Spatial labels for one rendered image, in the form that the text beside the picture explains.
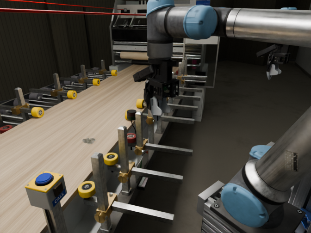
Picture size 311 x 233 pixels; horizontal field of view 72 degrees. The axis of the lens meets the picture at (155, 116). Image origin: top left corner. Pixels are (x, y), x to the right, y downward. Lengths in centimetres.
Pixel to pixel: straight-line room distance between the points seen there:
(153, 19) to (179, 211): 183
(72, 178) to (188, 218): 125
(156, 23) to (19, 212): 90
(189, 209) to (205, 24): 187
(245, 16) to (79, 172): 100
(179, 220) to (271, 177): 163
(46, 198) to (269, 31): 69
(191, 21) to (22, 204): 98
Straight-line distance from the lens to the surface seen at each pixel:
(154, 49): 63
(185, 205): 223
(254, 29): 62
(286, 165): 52
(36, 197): 69
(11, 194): 122
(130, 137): 143
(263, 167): 55
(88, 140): 145
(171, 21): 58
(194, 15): 55
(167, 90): 66
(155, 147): 142
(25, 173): 132
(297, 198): 100
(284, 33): 60
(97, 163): 90
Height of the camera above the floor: 162
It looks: 25 degrees down
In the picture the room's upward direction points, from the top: straight up
